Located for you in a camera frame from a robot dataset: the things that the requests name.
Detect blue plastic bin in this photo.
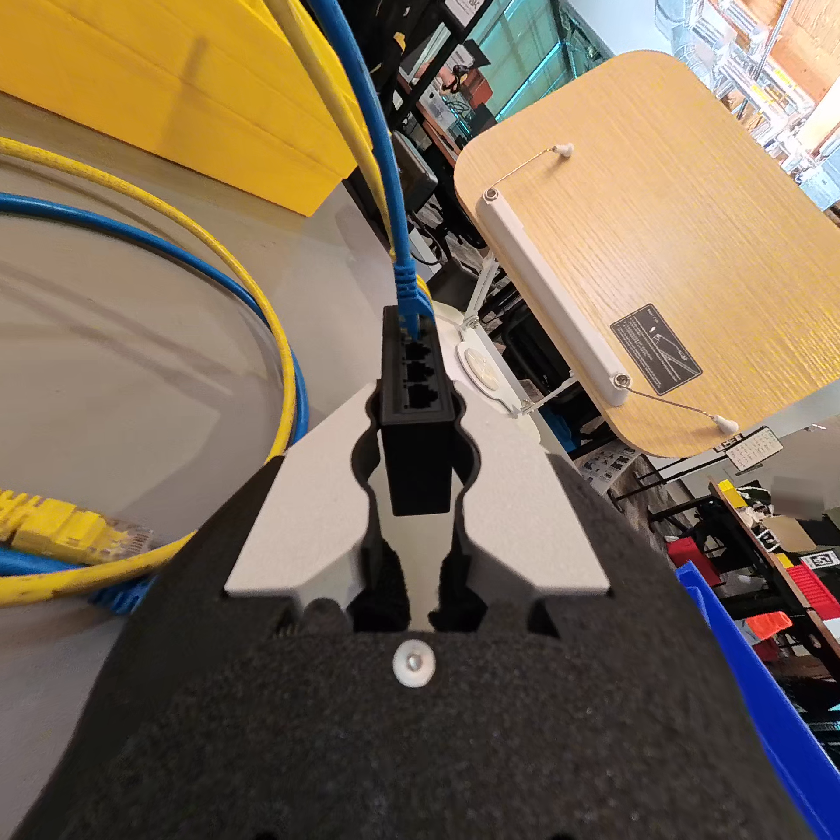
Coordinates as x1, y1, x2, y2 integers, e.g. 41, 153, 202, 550
675, 561, 840, 840

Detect black ethernet port hub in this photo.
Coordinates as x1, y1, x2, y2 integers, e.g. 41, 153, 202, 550
379, 305, 459, 517

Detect blue ethernet cable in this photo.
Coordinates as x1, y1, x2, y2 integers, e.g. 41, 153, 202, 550
0, 0, 439, 616

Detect yellow ethernet cable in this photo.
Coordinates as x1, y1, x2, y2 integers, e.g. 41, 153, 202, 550
0, 0, 435, 608

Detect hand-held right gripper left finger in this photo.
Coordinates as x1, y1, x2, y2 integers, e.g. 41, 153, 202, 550
224, 381, 411, 633

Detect yellow plastic bin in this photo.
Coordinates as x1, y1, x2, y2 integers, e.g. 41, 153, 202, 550
0, 0, 361, 217

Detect red plastic bin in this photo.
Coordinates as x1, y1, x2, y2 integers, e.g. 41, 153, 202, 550
666, 537, 719, 588

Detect white printed paper sheet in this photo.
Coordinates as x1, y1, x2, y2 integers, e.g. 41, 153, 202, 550
725, 427, 785, 473

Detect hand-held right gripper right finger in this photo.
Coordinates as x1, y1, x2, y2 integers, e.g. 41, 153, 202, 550
428, 381, 613, 633

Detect orange plastic object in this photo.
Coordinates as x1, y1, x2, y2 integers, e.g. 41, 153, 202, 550
747, 610, 795, 643

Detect wooden board tilting stand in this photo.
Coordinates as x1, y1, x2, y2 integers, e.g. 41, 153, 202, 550
433, 50, 840, 460

